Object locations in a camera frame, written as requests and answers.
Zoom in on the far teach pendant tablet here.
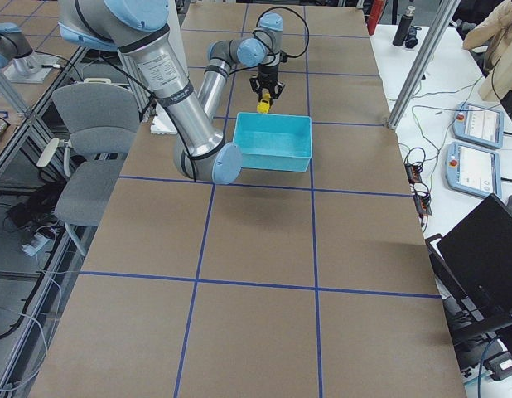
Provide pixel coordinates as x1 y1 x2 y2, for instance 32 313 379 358
452 102 505 149

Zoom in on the black laptop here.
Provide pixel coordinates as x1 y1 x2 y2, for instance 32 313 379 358
437 194 512 311

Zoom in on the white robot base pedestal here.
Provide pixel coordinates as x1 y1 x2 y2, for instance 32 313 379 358
150 98 177 135

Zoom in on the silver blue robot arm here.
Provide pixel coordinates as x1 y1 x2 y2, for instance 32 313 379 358
59 1 283 184

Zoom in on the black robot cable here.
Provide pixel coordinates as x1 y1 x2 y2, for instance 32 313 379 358
229 7 311 78

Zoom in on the near teach pendant tablet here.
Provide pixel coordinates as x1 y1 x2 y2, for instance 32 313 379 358
446 142 502 198

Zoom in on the yellow beetle toy car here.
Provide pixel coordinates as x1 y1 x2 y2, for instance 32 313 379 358
257 93 273 114

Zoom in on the aluminium frame post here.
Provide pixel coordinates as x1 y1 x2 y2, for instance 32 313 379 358
386 0 461 130

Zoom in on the orange black connector box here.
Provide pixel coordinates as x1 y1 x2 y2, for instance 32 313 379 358
404 163 423 184

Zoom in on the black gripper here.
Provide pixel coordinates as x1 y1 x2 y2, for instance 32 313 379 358
249 64 285 100

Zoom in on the teach pendant tablet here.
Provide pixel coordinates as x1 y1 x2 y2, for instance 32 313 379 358
446 142 502 198
452 102 505 149

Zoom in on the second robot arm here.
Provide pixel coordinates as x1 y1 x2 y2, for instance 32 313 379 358
0 22 50 84

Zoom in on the black water bottle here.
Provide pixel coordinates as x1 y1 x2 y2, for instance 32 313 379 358
392 6 416 46

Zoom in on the grey office chair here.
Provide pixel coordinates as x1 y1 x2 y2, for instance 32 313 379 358
37 82 141 256

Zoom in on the light blue plastic bin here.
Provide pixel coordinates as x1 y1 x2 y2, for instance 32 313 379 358
233 112 312 172

